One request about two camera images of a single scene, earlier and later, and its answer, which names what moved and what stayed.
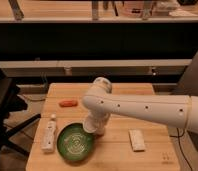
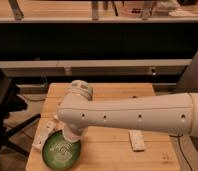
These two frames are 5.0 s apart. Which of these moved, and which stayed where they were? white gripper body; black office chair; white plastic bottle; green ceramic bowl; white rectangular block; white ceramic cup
Moved: green ceramic bowl; white ceramic cup; white gripper body; white plastic bottle
Stayed: white rectangular block; black office chair
